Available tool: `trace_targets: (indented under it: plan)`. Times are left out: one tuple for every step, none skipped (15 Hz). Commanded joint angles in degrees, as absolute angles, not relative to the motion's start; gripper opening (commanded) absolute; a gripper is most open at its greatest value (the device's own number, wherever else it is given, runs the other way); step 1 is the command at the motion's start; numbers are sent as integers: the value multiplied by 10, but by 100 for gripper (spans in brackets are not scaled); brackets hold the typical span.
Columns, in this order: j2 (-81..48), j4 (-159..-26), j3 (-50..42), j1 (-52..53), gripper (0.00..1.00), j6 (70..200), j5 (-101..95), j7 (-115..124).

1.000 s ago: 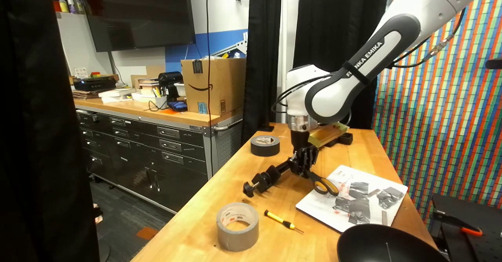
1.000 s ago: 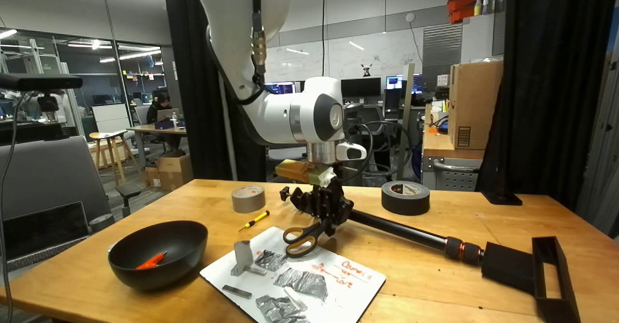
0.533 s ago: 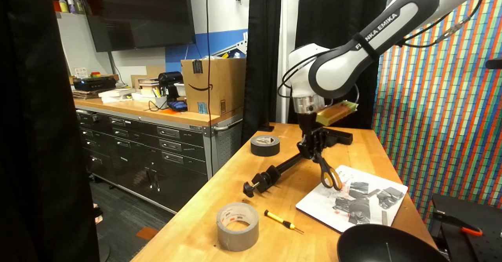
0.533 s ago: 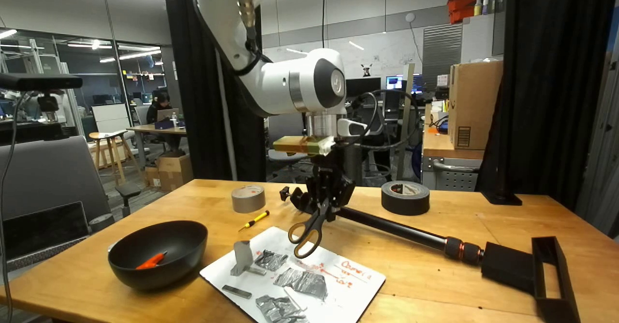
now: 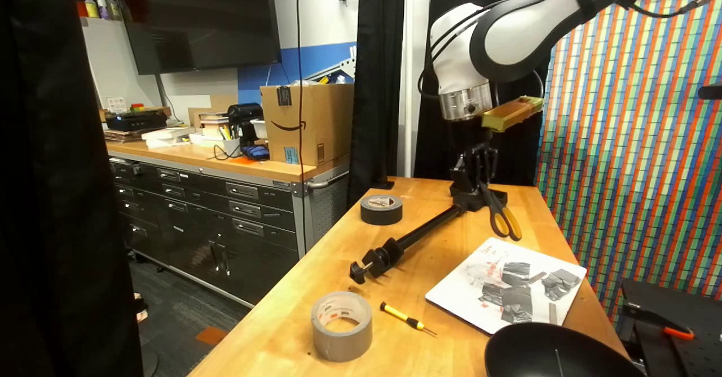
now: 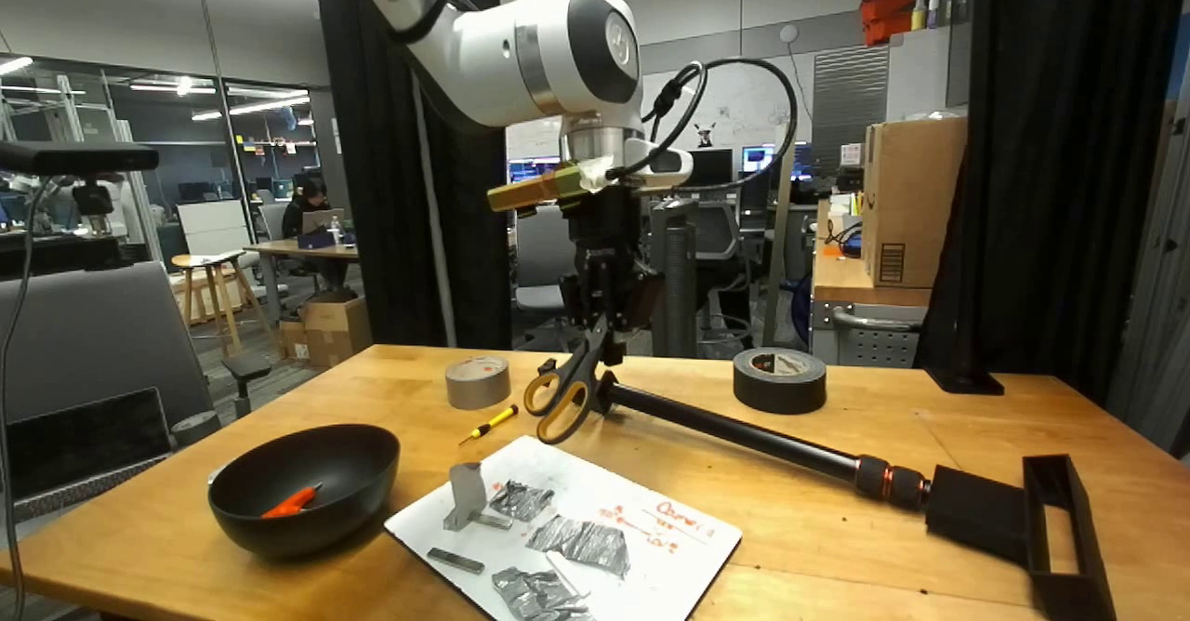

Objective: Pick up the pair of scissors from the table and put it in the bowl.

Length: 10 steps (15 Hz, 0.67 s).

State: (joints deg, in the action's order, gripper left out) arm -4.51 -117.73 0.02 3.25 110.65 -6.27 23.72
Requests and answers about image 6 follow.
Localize monitor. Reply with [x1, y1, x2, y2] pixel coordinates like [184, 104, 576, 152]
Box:
[507, 155, 562, 186]

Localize orange tool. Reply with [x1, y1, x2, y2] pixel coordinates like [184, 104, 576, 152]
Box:
[259, 482, 325, 520]

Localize large cardboard box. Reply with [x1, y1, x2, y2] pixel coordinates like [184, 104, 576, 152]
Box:
[861, 116, 969, 290]

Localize white panel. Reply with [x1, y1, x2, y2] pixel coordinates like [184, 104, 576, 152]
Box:
[176, 198, 254, 259]

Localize grey office chair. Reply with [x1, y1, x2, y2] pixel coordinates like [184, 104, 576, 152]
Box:
[513, 204, 579, 347]
[0, 260, 272, 445]

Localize stand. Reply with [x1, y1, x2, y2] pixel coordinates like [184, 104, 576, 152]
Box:
[924, 305, 1006, 397]

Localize stack of cardboard boxes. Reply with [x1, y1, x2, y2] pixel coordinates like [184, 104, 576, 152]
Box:
[278, 295, 374, 369]

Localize black bowl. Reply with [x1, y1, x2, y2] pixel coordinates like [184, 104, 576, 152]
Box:
[206, 423, 402, 562]

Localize black tape roll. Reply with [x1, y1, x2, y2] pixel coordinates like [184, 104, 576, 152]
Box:
[732, 347, 828, 416]

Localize wooden table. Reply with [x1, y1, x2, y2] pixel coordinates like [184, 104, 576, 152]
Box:
[243, 239, 360, 326]

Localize grey duct tape roll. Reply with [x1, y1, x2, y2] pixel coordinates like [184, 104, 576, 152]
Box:
[444, 354, 512, 412]

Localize orange bag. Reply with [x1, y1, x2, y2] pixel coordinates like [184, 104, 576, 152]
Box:
[859, 0, 922, 47]

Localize person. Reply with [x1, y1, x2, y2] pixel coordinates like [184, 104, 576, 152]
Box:
[281, 181, 351, 293]

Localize grey metal bracket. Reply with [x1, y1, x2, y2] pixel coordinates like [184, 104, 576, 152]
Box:
[443, 460, 514, 533]

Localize black pole with frame mount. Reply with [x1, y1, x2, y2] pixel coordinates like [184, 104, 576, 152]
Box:
[593, 369, 1118, 621]

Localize camera on mount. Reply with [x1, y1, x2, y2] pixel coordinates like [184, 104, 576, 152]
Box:
[0, 140, 161, 233]

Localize row of spray bottles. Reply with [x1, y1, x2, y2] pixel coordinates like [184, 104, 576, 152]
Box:
[910, 0, 970, 33]

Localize scissors with yellow black handles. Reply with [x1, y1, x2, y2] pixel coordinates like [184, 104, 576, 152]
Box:
[522, 320, 610, 446]

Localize grey cable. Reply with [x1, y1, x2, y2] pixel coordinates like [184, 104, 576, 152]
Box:
[0, 178, 49, 621]

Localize small whiteboard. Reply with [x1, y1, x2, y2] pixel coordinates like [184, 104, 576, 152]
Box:
[383, 434, 744, 621]

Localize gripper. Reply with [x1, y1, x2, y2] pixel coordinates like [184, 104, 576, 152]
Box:
[559, 184, 667, 367]

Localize small grey metal bar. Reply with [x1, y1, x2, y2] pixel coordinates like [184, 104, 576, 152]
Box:
[426, 547, 486, 575]

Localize black office chair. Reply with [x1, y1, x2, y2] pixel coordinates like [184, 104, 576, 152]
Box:
[649, 197, 752, 360]

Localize row of monitors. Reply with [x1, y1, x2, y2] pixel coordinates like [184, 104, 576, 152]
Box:
[686, 141, 817, 189]

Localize crumpled foil piece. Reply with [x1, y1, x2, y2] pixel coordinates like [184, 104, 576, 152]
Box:
[489, 479, 557, 523]
[490, 565, 597, 621]
[525, 513, 632, 578]

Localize wooden stool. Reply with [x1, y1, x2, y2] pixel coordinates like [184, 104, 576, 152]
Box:
[171, 250, 276, 358]

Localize black curtain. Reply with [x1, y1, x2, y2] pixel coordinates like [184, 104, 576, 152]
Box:
[311, 0, 513, 352]
[915, 0, 1190, 410]

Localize small yellow screwdriver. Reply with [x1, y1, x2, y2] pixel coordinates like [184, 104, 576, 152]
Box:
[457, 403, 521, 447]

